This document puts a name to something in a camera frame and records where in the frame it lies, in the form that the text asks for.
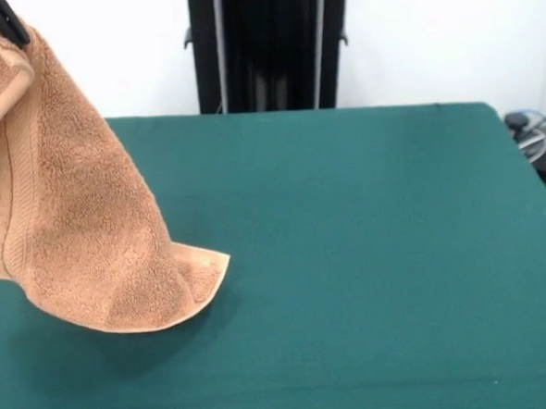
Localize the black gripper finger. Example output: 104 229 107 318
0 0 31 49

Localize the orange terry towel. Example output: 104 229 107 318
0 0 236 343

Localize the dark green table cloth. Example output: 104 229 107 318
0 91 546 409

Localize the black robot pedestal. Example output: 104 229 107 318
177 0 378 118

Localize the black stand base with cables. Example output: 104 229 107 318
503 106 546 198

